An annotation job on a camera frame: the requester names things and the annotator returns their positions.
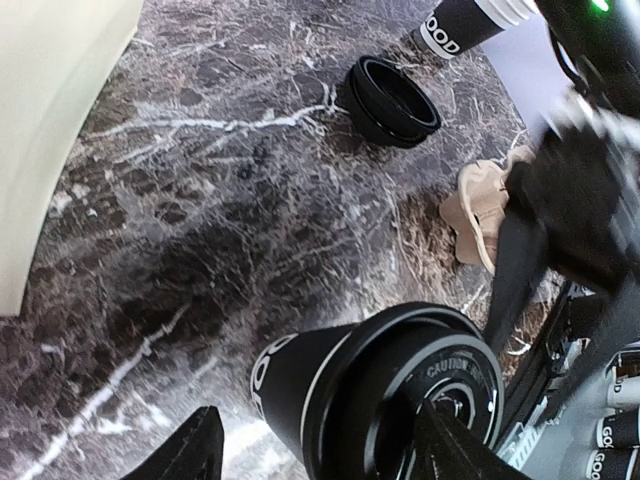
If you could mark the stack of black coffee lids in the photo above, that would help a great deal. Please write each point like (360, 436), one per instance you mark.
(386, 106)

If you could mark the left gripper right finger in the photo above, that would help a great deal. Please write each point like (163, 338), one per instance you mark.
(446, 449)

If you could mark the single black paper coffee cup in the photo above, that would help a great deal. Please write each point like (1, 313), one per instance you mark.
(286, 373)

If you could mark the cream paper bag with handles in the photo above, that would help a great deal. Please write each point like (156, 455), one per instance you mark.
(55, 58)

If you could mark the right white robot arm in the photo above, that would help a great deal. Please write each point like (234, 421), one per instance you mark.
(601, 39)

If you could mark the grey slotted cable duct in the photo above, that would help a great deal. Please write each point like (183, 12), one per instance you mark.
(522, 441)

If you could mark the stack of white paper cups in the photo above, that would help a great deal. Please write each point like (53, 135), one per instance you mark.
(456, 26)

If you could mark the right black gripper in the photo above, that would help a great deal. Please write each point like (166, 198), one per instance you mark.
(574, 207)

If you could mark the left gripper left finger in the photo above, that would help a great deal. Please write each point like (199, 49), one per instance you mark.
(193, 451)

